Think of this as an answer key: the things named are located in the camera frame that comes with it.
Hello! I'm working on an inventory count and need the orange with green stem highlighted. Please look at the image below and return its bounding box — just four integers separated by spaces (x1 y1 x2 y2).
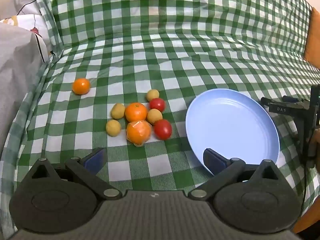
125 102 148 123

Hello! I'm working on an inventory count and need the tan round longan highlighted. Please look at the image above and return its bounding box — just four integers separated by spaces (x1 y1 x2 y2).
111 103 126 120
106 119 122 137
147 109 163 125
146 89 160 101

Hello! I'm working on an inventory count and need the red tomato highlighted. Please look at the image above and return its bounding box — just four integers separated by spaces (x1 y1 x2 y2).
149 98 166 113
153 119 173 141

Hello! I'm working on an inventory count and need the person's right hand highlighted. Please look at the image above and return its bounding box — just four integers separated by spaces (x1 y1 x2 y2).
310 128 320 173

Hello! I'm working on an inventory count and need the black cable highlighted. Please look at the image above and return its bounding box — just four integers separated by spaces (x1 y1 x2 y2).
299 155 310 217

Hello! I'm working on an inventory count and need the orange wooden board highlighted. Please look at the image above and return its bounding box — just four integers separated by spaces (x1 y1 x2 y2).
303 7 320 68

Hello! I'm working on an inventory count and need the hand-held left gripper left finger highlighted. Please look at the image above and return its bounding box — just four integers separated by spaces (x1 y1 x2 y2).
26 147 123 201

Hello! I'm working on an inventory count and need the white printed pillow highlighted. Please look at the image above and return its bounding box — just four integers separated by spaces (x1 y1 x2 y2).
0 14 54 63

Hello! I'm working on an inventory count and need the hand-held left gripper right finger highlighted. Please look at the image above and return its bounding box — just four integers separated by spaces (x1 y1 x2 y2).
188 148 288 201

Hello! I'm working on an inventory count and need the plastic-wrapped orange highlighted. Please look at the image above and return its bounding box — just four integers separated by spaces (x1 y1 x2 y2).
126 120 153 147

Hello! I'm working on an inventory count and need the green checked tablecloth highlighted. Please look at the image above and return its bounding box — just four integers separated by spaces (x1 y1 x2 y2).
0 0 320 240

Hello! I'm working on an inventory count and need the light blue plate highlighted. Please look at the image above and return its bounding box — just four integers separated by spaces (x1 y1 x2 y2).
185 89 280 182

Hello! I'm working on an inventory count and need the small smooth orange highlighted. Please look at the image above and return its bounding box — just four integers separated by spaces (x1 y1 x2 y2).
72 78 91 95

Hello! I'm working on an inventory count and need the brown wooden frame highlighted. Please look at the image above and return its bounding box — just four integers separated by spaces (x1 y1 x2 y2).
292 204 320 236

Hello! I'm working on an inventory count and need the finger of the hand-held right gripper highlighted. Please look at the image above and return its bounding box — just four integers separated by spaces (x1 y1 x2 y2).
260 97 311 117
282 95 309 104

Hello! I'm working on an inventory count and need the grey cloth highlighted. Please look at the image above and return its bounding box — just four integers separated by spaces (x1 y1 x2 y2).
0 0 54 153

